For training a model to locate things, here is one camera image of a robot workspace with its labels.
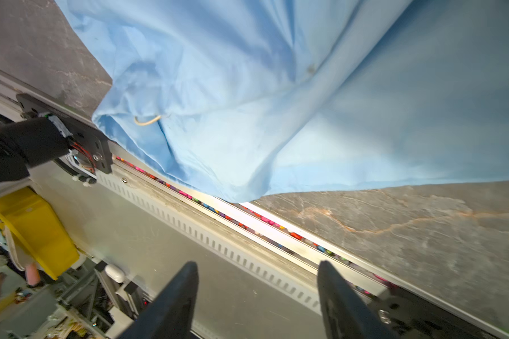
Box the white slotted cable duct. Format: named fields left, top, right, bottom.
left=97, top=172, right=322, bottom=315

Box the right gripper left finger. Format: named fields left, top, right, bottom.
left=119, top=261, right=199, bottom=339

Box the aluminium front rail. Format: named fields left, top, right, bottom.
left=0, top=70, right=509, bottom=338

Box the light blue jacket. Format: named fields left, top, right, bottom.
left=58, top=1, right=509, bottom=203

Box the yellow plastic object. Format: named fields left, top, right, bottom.
left=0, top=187, right=80, bottom=280

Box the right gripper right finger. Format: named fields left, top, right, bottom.
left=317, top=261, right=397, bottom=339

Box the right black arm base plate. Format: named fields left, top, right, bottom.
left=368, top=287, right=495, bottom=338

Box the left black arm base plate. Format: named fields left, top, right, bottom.
left=16, top=94, right=113, bottom=177

